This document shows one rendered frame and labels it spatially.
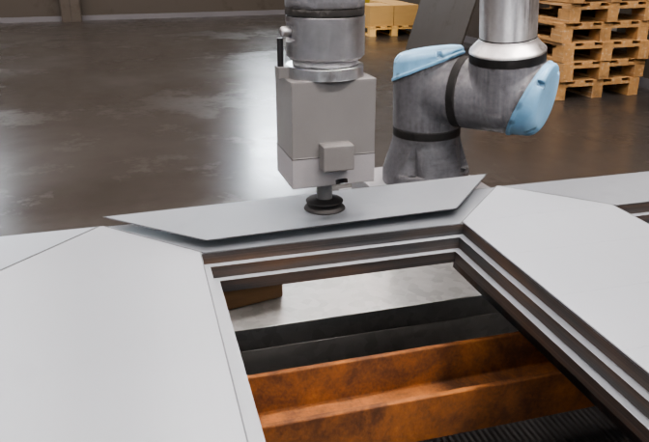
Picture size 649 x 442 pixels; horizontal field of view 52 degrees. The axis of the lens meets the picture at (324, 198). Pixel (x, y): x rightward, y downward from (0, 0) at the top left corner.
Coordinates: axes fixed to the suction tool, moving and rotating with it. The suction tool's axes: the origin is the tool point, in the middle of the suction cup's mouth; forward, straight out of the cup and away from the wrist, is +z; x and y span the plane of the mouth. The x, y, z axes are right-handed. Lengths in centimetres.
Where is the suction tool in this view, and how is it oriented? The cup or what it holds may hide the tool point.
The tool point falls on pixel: (324, 218)
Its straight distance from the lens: 70.1
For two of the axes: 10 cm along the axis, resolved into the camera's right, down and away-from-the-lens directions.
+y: 9.5, -1.1, 2.8
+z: 0.0, 9.4, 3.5
